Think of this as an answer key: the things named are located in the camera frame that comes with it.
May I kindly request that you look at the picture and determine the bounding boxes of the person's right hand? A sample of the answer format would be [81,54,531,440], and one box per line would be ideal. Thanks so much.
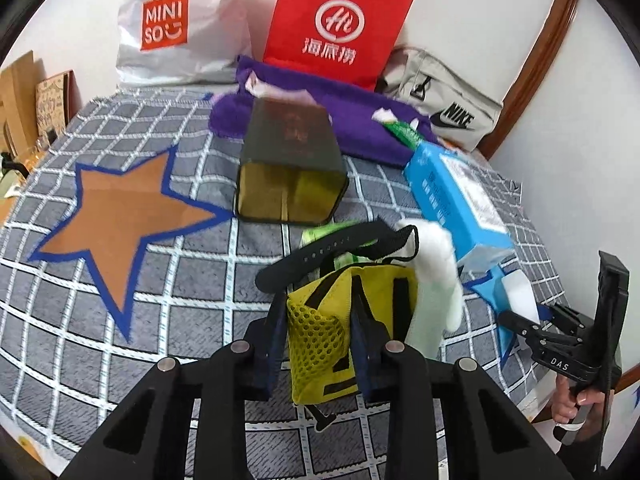
[551,375,606,426]

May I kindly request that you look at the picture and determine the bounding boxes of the white Miniso plastic bag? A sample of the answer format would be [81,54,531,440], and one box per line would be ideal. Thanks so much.
[116,0,252,88]

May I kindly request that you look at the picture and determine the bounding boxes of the red paper shopping bag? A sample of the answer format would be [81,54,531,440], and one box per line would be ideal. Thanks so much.
[262,0,414,90]

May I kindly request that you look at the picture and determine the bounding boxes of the green snack packet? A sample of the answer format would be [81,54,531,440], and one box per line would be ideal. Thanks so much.
[382,120,424,152]

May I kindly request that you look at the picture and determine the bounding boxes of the yellow mesh pouch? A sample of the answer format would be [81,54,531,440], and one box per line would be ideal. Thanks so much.
[286,263,418,405]

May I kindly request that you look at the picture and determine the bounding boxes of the red white small packet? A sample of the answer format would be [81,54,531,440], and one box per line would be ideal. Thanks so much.
[244,72,317,106]

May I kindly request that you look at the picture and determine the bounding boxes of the blue tissue pack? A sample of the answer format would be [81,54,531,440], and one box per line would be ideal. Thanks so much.
[404,141,514,275]

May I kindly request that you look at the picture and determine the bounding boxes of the white glove with green cuff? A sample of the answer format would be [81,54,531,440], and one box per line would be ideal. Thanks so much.
[395,219,463,359]

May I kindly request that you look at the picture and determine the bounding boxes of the brown felt star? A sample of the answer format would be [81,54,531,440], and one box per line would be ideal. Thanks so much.
[28,145,233,339]

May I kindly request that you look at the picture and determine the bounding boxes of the purple fleece towel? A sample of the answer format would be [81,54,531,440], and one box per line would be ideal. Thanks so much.
[208,56,438,167]

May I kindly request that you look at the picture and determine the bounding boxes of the brown wooden door frame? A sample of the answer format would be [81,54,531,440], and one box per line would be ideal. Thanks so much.
[478,0,579,159]

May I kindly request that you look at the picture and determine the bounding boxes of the green pocket tissue pack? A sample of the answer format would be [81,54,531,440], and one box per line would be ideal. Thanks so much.
[299,219,394,270]

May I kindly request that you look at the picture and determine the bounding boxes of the wooden headboard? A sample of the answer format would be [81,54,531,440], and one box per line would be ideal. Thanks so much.
[1,51,38,156]

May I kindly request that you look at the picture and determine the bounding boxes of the black watch strap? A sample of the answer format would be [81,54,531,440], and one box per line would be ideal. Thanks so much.
[254,216,419,295]

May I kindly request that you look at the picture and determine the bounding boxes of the grey Nike waist bag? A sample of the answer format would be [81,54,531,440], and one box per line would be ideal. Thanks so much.
[381,47,502,152]

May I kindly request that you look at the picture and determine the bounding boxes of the white tissue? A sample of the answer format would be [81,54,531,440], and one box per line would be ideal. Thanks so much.
[372,108,399,125]

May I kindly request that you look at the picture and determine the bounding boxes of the grey checked tablecloth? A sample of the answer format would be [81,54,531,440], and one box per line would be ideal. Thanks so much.
[1,89,566,479]

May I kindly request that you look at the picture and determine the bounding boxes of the dark green tea tin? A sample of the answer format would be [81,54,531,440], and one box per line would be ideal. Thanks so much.
[235,99,348,226]

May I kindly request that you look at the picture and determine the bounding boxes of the small wooden side table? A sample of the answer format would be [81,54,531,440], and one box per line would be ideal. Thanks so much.
[1,150,38,222]

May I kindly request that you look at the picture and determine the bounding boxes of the brown patterned gift box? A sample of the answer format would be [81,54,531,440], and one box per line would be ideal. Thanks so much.
[36,70,74,136]

